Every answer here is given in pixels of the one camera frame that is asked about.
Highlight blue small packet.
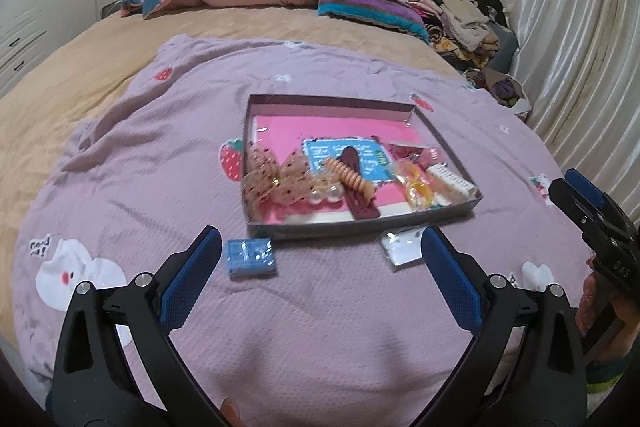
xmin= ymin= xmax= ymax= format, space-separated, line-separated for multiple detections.
xmin=226 ymin=239 xmax=277 ymax=279

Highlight white card clear bag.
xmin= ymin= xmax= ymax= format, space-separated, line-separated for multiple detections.
xmin=380 ymin=227 xmax=425 ymax=271

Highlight cream claw hair clip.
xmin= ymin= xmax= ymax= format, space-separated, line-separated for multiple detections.
xmin=425 ymin=164 xmax=477 ymax=204

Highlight yellow rings clear bag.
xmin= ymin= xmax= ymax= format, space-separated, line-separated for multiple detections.
xmin=393 ymin=159 xmax=437 ymax=211

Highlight clear bag red earrings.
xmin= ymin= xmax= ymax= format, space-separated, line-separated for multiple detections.
xmin=386 ymin=143 xmax=442 ymax=169

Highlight maroon snap hair clip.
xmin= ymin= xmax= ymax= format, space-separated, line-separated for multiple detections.
xmin=338 ymin=146 xmax=380 ymax=220

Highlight dotted mesh hair bow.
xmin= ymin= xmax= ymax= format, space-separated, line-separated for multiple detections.
xmin=241 ymin=145 xmax=312 ymax=206

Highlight beige pearl hair clip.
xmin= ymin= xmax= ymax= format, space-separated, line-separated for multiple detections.
xmin=307 ymin=178 xmax=344 ymax=206

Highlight orange spiral hair tie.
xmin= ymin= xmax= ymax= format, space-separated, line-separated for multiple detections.
xmin=322 ymin=157 xmax=377 ymax=200

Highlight green sleeve right forearm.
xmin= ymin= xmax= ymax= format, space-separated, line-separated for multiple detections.
xmin=586 ymin=340 xmax=639 ymax=415

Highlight right hand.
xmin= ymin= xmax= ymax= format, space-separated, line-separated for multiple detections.
xmin=575 ymin=256 xmax=639 ymax=364

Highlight lilac strawberry blanket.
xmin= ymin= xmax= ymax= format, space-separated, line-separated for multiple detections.
xmin=12 ymin=36 xmax=590 ymax=426

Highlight bag of clothes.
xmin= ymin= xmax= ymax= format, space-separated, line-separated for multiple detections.
xmin=463 ymin=67 xmax=532 ymax=121

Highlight cream curtain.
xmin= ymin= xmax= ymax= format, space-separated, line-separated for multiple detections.
xmin=511 ymin=0 xmax=639 ymax=222

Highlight pile of clothes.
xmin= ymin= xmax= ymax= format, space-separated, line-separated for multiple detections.
xmin=399 ymin=0 xmax=518 ymax=72

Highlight beige bed sheet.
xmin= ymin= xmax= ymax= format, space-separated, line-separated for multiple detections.
xmin=1 ymin=8 xmax=460 ymax=336

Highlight pink book in tray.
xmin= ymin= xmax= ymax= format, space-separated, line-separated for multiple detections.
xmin=241 ymin=114 xmax=431 ymax=231

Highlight shallow grey tray box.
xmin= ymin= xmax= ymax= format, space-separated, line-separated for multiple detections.
xmin=240 ymin=94 xmax=482 ymax=239

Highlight purple striped pillow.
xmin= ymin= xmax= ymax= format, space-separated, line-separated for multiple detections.
xmin=318 ymin=0 xmax=430 ymax=44

